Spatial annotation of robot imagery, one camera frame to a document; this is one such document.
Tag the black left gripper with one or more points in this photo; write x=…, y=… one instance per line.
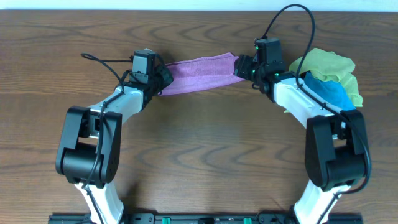
x=165, y=76

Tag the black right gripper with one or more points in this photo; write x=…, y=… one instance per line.
x=244, y=67

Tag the purple microfiber cloth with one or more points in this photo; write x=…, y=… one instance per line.
x=200, y=74

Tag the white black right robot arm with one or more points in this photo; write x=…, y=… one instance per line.
x=337, y=157

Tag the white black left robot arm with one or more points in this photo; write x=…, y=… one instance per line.
x=90, y=144

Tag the green microfiber cloth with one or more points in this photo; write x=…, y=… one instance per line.
x=328, y=66

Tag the blue microfiber cloth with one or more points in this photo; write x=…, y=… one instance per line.
x=330, y=91

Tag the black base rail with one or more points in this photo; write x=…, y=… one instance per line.
x=149, y=218

